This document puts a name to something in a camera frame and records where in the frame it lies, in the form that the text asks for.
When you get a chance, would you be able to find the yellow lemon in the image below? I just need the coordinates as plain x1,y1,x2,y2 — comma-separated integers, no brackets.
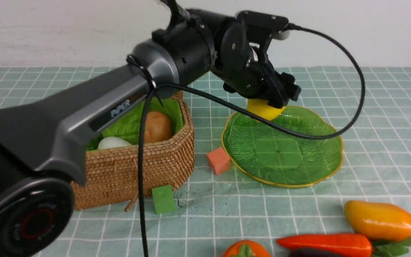
246,99,286,121

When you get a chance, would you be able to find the brown potato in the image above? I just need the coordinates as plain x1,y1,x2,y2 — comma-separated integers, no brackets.
144,111,173,144

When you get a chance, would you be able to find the salmon pink foam cube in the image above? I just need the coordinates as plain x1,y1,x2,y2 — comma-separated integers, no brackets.
207,147,231,176

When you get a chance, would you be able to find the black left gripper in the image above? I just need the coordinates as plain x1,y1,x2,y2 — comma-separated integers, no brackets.
222,46,301,109

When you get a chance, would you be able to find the green glass leaf plate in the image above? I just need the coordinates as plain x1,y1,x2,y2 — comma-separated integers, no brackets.
221,112,344,188

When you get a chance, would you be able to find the orange persimmon green calyx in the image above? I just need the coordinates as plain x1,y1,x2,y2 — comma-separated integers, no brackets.
222,240,271,257

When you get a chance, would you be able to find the orange yellow mango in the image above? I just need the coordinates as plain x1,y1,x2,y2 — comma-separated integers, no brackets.
344,200,411,241

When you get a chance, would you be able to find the orange carrot with leaves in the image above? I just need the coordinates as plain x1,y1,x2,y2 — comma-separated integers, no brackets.
276,233,411,257

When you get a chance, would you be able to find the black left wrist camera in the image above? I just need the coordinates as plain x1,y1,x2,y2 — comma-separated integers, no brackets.
235,10,290,51

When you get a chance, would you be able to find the green foam cube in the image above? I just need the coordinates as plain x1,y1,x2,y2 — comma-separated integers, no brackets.
152,185,176,215

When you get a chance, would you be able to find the green checkered tablecloth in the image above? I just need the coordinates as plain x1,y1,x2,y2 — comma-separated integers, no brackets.
0,66,411,257

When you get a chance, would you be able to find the woven wicker basket green lining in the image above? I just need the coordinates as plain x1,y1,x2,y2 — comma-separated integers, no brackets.
71,92,194,210

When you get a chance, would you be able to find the white radish with leaves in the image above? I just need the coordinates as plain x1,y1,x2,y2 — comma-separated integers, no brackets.
87,136,132,151

